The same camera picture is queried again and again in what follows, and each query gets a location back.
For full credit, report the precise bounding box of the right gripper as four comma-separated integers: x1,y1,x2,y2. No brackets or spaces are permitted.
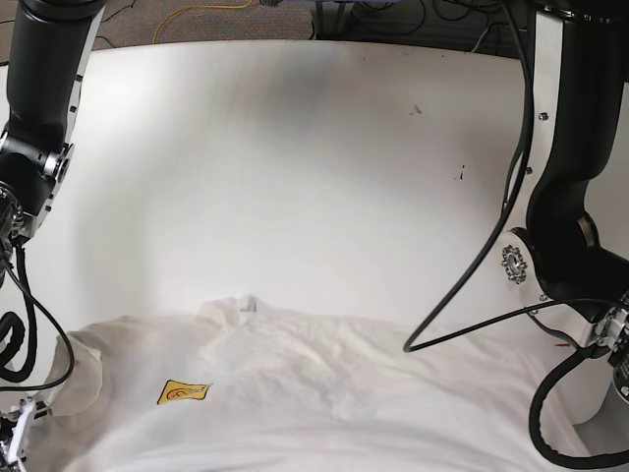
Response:
1,397,49,465

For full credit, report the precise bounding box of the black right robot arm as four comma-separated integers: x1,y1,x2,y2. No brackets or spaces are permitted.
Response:
1,1,106,471

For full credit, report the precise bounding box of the yellow cable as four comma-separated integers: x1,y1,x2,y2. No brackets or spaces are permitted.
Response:
152,0,257,46

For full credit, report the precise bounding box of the white t-shirt with print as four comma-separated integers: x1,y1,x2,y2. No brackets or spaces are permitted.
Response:
27,298,550,471

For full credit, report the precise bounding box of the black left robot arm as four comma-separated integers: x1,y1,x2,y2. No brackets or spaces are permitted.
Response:
497,1,628,345

